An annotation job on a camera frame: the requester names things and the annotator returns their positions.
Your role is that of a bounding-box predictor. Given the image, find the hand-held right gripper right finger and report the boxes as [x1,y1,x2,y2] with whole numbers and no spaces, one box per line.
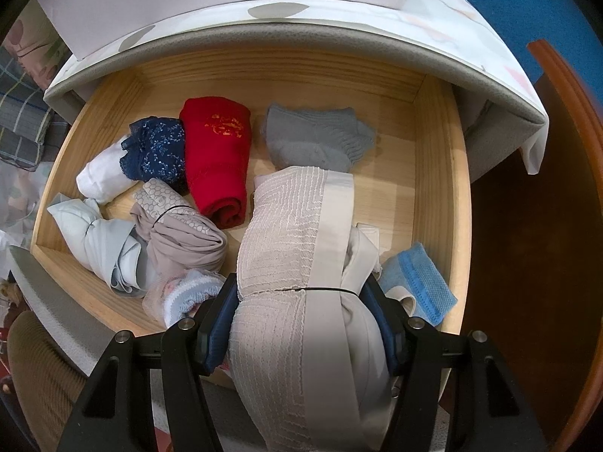
[360,274,549,452]

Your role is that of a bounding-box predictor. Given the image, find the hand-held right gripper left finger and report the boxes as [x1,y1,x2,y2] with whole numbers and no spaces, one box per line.
[57,273,241,452]

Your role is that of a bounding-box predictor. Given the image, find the striped pastel sock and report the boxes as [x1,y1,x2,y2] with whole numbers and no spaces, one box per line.
[142,268,227,330]

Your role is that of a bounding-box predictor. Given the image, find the blue knit sock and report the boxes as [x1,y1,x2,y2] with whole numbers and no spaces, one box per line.
[378,242,458,328]

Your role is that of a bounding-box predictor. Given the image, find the beige textured underwear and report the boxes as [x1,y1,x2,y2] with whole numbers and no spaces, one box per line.
[227,166,401,452]

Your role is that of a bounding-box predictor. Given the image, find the taupe patterned underwear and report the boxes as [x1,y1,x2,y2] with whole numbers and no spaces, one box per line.
[129,179,228,288]

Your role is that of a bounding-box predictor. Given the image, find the wooden drawer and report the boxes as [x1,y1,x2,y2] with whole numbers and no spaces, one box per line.
[7,49,473,452]

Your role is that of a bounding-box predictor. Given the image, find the light blue underwear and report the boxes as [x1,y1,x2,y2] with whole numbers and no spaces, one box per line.
[46,193,163,298]

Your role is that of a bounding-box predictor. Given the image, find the red embroidered knit sock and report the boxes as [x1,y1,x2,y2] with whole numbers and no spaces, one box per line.
[179,97,252,229]

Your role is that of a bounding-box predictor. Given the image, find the navy patterned sock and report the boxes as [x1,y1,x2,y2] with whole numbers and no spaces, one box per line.
[118,117,189,194]

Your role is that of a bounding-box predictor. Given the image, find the white sock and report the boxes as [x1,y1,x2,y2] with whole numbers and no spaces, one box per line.
[76,145,142,205]

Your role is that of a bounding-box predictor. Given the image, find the grey knit socks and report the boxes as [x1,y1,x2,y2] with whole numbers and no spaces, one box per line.
[261,104,376,173]

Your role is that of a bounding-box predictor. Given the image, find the light printed bedsheet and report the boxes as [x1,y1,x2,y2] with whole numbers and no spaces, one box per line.
[0,160,48,246]

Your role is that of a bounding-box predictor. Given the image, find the dark plaid cloth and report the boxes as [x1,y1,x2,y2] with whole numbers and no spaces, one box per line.
[0,42,57,170]

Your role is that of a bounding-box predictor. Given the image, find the orange-brown stool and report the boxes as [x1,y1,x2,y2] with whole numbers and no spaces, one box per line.
[526,40,603,227]

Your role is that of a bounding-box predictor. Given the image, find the white printed cloth cover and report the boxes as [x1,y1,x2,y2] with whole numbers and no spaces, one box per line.
[118,0,549,176]

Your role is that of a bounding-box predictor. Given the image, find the floral pillow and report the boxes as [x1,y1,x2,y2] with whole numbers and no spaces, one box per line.
[7,2,67,90]

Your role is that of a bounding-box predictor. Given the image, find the blue foam mat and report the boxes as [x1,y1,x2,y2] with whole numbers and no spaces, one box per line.
[415,0,603,118]

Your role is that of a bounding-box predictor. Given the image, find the brown corduroy cushion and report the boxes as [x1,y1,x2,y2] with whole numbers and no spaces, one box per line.
[7,313,95,452]

